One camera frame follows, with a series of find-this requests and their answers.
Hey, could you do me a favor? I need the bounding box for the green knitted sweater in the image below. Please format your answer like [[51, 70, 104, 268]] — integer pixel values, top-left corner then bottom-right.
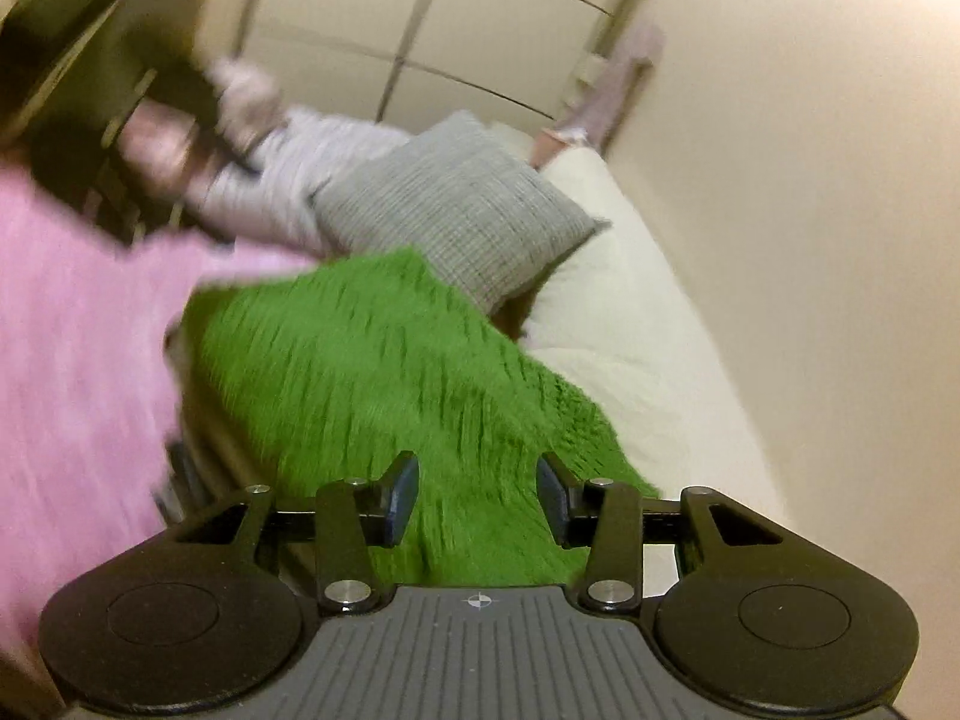
[[181, 250, 638, 587]]

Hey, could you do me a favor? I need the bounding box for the left hand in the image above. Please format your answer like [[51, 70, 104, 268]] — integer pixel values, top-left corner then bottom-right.
[[116, 57, 286, 205]]

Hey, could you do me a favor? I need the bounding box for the grey striped duvet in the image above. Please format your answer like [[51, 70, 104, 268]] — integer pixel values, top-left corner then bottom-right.
[[189, 106, 410, 259]]

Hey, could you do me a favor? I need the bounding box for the pink floral bed blanket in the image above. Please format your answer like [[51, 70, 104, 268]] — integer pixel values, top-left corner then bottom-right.
[[0, 166, 308, 658]]

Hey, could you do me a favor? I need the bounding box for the white sliding door wardrobe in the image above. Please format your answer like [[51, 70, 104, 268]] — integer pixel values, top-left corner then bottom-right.
[[197, 0, 630, 133]]

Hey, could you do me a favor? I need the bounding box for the cream white pillow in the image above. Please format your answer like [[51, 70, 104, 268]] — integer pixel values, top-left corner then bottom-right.
[[486, 122, 790, 593]]

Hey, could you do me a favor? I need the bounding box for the grey textured pillow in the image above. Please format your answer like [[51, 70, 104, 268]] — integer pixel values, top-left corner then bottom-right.
[[317, 112, 605, 316]]

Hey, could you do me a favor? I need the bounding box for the mauve hanging cloth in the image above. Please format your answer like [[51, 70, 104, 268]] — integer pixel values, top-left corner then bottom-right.
[[551, 21, 665, 151]]

